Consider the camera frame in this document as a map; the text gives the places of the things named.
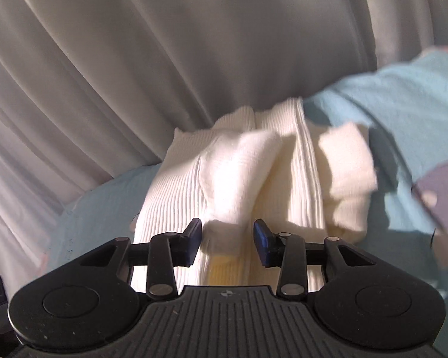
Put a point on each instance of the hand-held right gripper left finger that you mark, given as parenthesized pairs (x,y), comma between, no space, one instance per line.
(192,242)

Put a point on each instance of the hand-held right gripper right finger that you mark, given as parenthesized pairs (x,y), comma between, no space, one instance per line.
(263,244)

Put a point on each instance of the white ribbed knit sweater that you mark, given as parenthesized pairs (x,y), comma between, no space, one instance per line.
(239,171)

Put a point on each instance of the blue mushroom print blanket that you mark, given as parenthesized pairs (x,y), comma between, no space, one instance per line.
(403,119)

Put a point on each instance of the white pleated curtain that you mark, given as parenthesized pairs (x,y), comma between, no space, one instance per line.
(134,63)

